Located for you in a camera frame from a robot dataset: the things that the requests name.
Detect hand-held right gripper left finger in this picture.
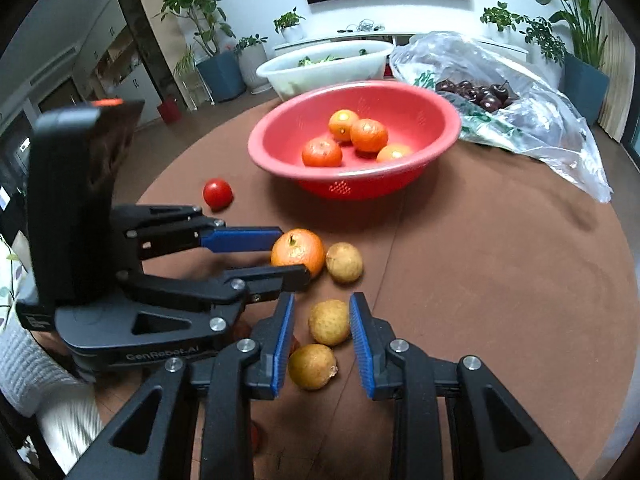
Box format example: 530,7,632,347
65,292,297,480

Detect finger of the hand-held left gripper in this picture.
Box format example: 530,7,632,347
112,204,285,262
117,264,312,313

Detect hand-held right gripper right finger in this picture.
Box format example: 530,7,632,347
349,292,577,480

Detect tan longan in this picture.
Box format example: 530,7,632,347
308,299,351,347
325,242,364,284
288,343,339,391

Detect yellow-orange smooth orange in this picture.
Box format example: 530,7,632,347
271,228,326,279

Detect red tomato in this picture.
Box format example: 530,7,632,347
202,178,234,211

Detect large bumpy mandarin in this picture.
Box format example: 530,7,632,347
350,118,389,153
301,137,344,168

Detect small smooth orange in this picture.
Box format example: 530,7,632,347
328,109,361,142
376,143,414,163

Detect red plastic colander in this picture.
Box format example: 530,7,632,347
247,80,462,202

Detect person's left forearm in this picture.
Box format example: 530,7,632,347
0,310,106,476

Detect leaf print cloth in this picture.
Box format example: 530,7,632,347
0,232,31,311

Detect small red bin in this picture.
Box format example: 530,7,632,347
157,97,184,123

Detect leafy tree in blue pot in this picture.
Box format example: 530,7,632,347
166,0,247,103

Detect white plastic basin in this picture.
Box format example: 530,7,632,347
256,40,395,102

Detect plant in tall white pot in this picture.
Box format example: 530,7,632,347
235,34,271,93

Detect dark wooden display cabinet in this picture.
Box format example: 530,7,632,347
75,0,173,126

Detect green leafy vegetables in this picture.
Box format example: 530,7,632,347
299,50,371,67

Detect small plant white pot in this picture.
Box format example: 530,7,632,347
481,1,523,36
273,7,306,43

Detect pile of dark cherries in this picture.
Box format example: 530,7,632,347
435,79,518,113

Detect white television cabinet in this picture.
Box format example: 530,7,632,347
272,30,531,61

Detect clear plastic bag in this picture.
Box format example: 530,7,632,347
389,31,613,203

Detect tall leafy plant blue pot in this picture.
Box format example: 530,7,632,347
520,0,611,126

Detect bushy small-leaf plant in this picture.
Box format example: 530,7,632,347
522,15,568,63

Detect tangle of cables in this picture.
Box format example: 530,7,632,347
337,19,386,35

